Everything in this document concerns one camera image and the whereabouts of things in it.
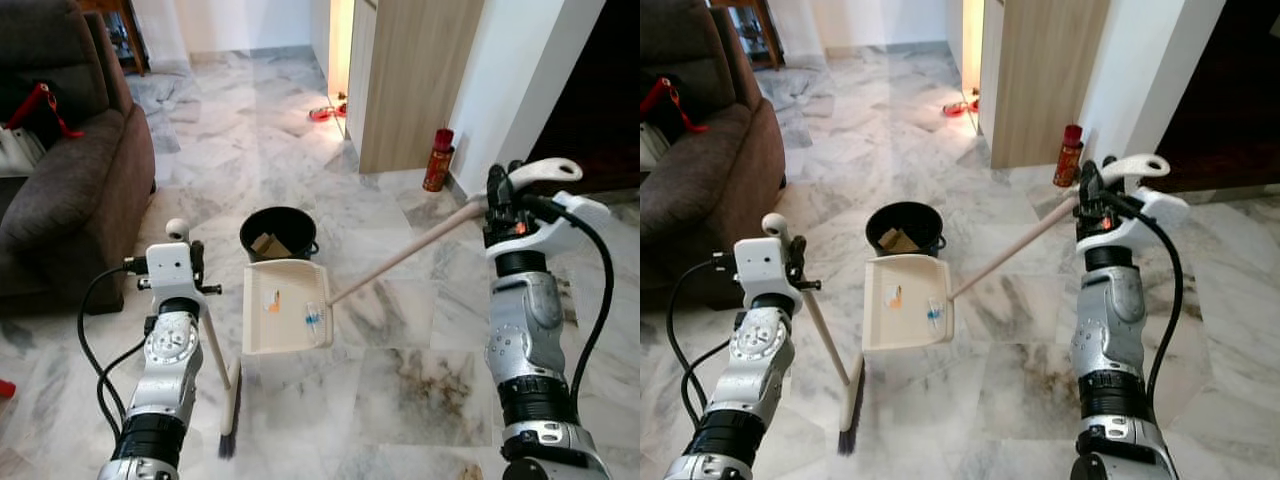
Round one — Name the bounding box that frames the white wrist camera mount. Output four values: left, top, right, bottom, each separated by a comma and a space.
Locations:
733, 237, 801, 306
525, 193, 611, 261
1128, 188, 1191, 251
146, 242, 206, 306

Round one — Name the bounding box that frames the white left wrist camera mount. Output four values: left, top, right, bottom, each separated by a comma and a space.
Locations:
733, 237, 801, 306
146, 242, 206, 306

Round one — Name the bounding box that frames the wooden broom with white knob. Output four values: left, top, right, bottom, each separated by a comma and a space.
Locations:
761, 212, 867, 459
165, 217, 244, 461

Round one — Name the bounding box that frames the black round bucket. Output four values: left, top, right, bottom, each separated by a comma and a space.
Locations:
239, 206, 320, 263
865, 201, 946, 258

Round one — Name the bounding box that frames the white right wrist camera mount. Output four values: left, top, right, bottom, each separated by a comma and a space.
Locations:
1128, 188, 1191, 251
525, 193, 611, 261

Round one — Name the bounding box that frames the light wood cabinet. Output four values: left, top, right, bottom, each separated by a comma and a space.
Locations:
980, 0, 1111, 169
345, 0, 486, 176

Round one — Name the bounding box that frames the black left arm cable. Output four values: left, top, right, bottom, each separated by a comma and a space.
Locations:
78, 258, 151, 446
665, 252, 739, 441

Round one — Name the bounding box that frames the red spray can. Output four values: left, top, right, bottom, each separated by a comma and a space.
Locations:
1053, 124, 1086, 188
422, 128, 456, 193

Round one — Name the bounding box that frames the beige dustpan with wooden handle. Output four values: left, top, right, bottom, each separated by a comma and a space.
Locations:
241, 157, 584, 358
861, 152, 1172, 354

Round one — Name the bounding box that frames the dark brown fabric sofa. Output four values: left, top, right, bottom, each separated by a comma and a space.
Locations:
0, 0, 157, 316
640, 0, 786, 306

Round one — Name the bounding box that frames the dark brown wooden door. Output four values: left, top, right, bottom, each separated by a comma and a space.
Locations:
527, 0, 641, 196
1150, 0, 1280, 193

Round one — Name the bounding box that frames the dark wooden furniture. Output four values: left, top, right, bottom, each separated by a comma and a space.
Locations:
80, 0, 151, 76
710, 0, 786, 71

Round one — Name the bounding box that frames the red strap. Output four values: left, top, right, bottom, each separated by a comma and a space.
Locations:
640, 77, 706, 133
3, 82, 86, 141

